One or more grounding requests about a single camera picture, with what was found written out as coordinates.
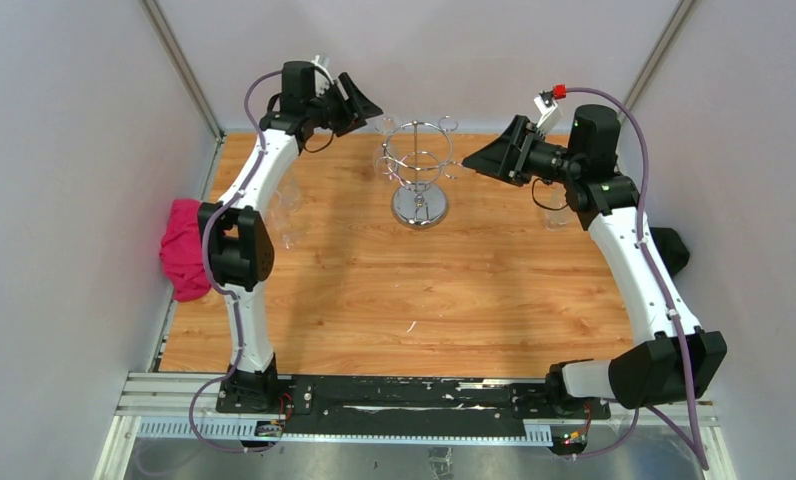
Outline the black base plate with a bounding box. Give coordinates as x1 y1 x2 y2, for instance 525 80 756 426
216 374 610 439

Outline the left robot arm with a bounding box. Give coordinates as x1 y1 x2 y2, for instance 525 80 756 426
197 55 382 414

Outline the chrome wine glass rack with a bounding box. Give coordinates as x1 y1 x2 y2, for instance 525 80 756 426
387 115 459 230

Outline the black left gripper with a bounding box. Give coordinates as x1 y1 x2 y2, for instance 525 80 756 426
305 74 382 138

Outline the black cloth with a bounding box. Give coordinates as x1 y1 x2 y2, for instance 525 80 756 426
650 227 691 278

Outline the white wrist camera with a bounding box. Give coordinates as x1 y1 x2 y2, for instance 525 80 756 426
534 91 562 135
311 53 334 88

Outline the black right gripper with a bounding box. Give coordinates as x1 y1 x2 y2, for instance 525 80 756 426
463 115 583 188

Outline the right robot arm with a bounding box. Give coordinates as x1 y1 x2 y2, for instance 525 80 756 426
462 104 727 418

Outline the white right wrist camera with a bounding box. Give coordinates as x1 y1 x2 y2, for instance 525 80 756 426
534 91 562 135

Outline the pink cloth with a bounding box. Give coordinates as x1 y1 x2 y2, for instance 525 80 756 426
159 198 211 303

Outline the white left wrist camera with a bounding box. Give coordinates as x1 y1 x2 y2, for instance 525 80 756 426
311 53 334 88

